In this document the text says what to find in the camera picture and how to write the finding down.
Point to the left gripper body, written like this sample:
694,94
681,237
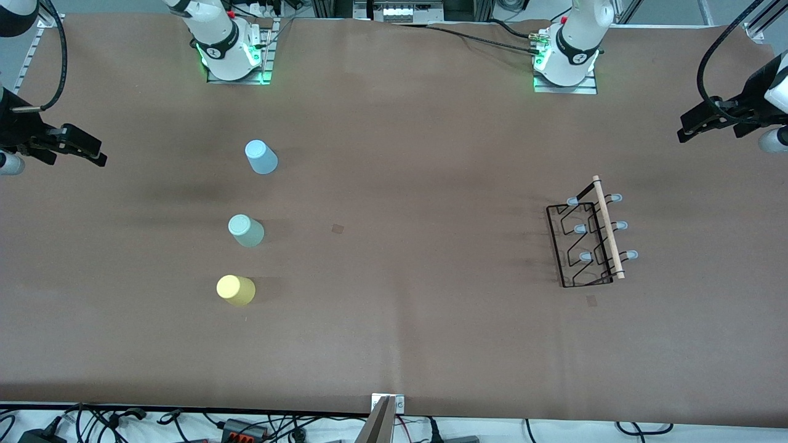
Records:
748,101

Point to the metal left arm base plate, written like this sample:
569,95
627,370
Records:
566,90

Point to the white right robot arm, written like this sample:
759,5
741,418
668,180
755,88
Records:
215,31

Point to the yellow plastic cup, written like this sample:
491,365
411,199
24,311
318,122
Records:
235,289

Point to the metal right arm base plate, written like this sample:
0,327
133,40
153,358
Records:
237,79

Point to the black orange power adapter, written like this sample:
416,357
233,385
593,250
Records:
243,429

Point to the grey camera mount bar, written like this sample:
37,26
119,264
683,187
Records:
378,427

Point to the white power strip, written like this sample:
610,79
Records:
400,11

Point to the light blue plastic cup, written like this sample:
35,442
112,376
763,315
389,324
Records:
261,159

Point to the brown table cover sheet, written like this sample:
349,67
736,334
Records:
431,154

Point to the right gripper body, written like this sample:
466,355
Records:
13,129

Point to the black power plug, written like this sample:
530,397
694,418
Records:
40,437

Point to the mint green plastic cup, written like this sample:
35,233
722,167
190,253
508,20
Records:
246,232

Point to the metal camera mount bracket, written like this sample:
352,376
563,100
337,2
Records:
399,403

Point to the aluminium frame profile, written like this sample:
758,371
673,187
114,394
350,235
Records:
332,7
763,24
480,8
31,58

